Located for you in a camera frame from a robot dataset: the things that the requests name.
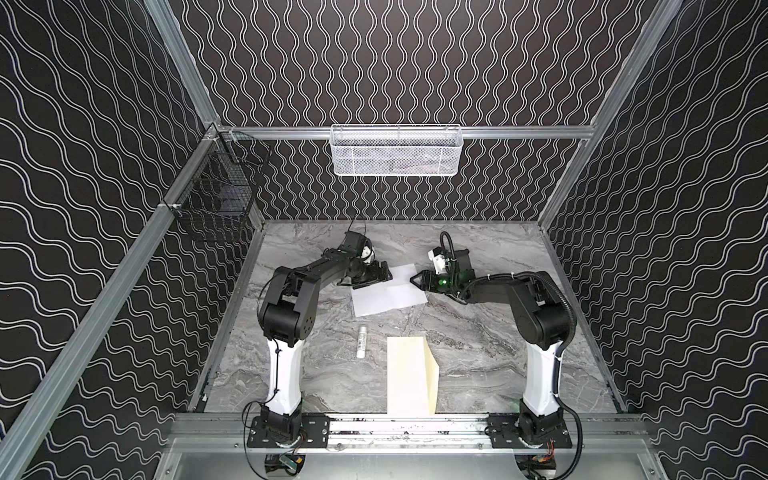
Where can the cream envelope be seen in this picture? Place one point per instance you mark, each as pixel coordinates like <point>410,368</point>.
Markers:
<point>412,378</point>

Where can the black wire basket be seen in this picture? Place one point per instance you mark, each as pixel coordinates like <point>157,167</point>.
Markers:
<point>217,206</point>

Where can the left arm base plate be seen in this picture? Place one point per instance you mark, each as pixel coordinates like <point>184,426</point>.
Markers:
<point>279,431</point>

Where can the white glue stick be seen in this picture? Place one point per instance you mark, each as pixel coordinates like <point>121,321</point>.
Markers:
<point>361,342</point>

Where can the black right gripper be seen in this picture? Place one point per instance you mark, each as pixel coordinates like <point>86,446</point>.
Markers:
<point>432,281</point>

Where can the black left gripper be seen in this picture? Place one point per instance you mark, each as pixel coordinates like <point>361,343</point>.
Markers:
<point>363,270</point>

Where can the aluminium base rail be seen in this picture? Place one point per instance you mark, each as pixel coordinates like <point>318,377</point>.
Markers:
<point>358,433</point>

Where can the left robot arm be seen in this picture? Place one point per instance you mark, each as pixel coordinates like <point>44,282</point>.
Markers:
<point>288,312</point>

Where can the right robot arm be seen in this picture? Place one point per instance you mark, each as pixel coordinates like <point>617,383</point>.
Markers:
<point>542,314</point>

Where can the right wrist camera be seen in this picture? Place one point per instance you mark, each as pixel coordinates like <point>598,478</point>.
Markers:
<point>440,260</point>

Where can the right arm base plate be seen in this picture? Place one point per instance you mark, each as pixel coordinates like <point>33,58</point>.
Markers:
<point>527,431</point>

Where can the white wire mesh basket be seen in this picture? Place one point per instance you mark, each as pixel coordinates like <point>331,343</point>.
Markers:
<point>390,150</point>

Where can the white paper letter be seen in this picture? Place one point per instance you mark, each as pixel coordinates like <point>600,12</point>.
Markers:
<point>397,293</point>

